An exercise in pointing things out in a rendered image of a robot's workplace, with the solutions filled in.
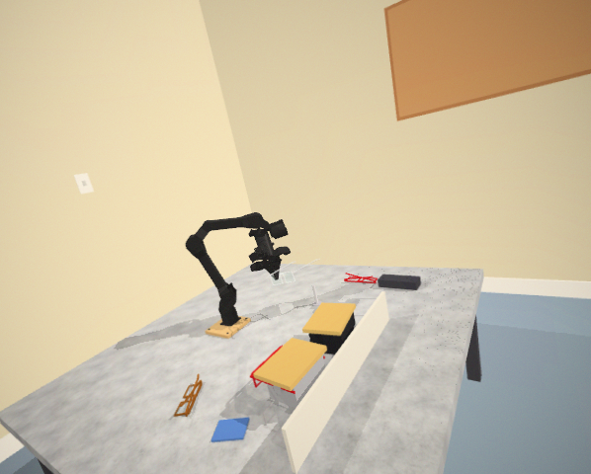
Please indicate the cream flat panel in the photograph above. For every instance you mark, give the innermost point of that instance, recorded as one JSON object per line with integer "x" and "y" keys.
{"x": 311, "y": 415}

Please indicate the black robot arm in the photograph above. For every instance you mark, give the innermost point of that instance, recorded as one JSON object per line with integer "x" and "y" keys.
{"x": 196, "y": 246}

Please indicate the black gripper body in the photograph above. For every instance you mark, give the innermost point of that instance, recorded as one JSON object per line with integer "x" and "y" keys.
{"x": 274, "y": 255}

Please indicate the blue flat square pad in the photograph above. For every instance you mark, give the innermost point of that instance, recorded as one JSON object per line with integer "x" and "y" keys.
{"x": 230, "y": 429}

